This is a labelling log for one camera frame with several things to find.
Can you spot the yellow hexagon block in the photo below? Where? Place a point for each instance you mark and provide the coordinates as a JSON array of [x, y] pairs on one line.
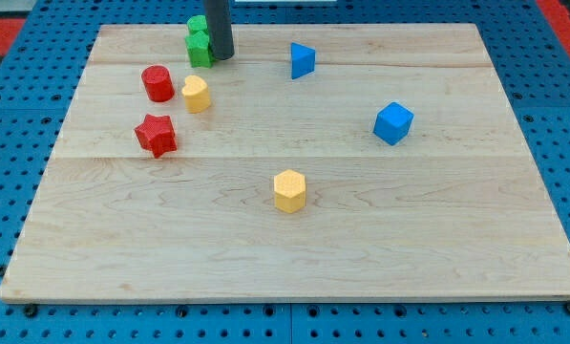
[[289, 191]]

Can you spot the light wooden board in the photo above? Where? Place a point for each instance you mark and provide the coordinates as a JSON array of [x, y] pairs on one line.
[[456, 211]]

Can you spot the blue triangular prism block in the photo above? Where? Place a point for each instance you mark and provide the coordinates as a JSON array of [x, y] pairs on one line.
[[302, 60]]

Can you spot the yellow heart block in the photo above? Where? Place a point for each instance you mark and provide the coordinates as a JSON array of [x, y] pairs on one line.
[[196, 94]]

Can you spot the blue cube block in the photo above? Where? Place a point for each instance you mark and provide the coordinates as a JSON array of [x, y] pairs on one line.
[[393, 123]]

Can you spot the red star block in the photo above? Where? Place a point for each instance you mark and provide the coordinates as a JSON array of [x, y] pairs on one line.
[[157, 135]]

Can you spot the red cylinder block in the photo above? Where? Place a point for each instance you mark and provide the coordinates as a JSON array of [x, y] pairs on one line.
[[157, 83]]

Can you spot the green star block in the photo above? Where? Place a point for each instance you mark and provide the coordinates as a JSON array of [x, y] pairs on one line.
[[198, 49]]

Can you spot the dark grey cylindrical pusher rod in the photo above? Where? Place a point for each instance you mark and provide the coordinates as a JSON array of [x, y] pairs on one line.
[[219, 24]]

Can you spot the green round block behind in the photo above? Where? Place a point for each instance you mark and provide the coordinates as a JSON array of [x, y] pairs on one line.
[[196, 24]]

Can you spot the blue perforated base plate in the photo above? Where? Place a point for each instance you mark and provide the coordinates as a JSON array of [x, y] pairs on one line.
[[38, 78]]

